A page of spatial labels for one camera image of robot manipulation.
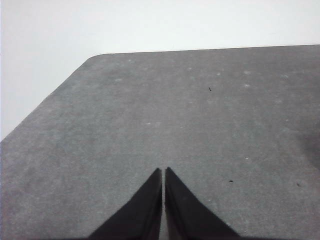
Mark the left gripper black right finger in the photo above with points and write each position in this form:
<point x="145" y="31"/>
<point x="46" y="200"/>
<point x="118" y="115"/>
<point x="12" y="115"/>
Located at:
<point x="187" y="217"/>

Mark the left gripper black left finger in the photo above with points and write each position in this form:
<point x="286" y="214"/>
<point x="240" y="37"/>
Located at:
<point x="140" y="217"/>

